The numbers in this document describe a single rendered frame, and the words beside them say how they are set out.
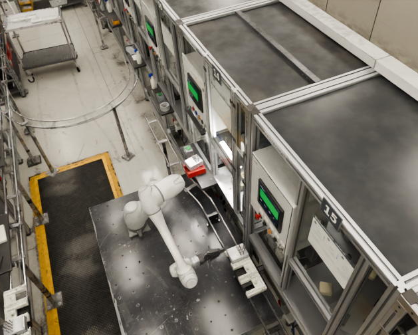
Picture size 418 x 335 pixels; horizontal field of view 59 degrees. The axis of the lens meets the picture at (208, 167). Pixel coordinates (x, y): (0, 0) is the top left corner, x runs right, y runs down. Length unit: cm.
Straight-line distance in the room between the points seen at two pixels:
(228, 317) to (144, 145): 273
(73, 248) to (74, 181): 94
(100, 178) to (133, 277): 189
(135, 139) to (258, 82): 299
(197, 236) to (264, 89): 142
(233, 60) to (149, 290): 171
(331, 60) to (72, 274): 295
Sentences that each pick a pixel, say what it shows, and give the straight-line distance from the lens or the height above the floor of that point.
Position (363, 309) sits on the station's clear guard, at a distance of 176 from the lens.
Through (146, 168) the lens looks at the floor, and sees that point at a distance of 452.
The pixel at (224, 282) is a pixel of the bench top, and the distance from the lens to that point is 283.
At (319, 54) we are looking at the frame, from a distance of 245.
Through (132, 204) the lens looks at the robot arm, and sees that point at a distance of 297.
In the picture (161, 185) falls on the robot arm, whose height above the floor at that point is 142.
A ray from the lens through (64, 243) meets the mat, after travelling 414.
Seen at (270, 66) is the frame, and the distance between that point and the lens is 230.
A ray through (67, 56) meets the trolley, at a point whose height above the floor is 26.
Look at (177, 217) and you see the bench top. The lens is 315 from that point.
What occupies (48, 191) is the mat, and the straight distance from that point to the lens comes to 468.
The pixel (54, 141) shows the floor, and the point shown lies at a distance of 529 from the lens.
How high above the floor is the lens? 324
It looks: 47 degrees down
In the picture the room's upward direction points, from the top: 5 degrees counter-clockwise
